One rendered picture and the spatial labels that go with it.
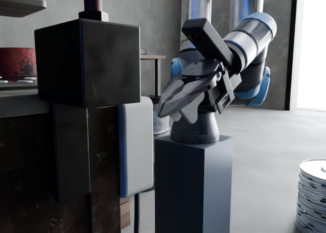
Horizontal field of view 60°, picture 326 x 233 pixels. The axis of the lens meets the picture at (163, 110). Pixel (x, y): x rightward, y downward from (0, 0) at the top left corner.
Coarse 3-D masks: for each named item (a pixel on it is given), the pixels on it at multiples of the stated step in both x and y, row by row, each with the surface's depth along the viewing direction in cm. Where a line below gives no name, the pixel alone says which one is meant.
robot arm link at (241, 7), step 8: (232, 0) 76; (240, 0) 74; (248, 0) 73; (256, 0) 73; (232, 8) 76; (240, 8) 74; (248, 8) 74; (256, 8) 74; (232, 16) 77; (240, 16) 75; (232, 24) 77; (264, 72) 78; (264, 80) 77; (264, 88) 77; (256, 96) 78; (264, 96) 78; (224, 104) 83; (232, 104) 82; (240, 104) 82; (248, 104) 81; (256, 104) 81
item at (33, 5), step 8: (0, 0) 43; (8, 0) 44; (16, 0) 44; (24, 0) 45; (32, 0) 46; (40, 0) 47; (0, 8) 48; (8, 8) 48; (16, 8) 48; (24, 8) 48; (32, 8) 48; (40, 8) 48; (16, 16) 56
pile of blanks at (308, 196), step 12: (300, 180) 117; (312, 180) 109; (300, 192) 116; (312, 192) 109; (324, 192) 105; (300, 204) 116; (312, 204) 109; (324, 204) 105; (300, 216) 116; (312, 216) 111; (324, 216) 106; (300, 228) 116; (312, 228) 110; (324, 228) 106
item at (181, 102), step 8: (184, 88) 47; (192, 88) 46; (176, 96) 46; (184, 96) 45; (200, 96) 48; (168, 104) 45; (176, 104) 44; (184, 104) 45; (192, 104) 47; (160, 112) 45; (168, 112) 44; (184, 112) 46; (192, 112) 47; (192, 120) 48
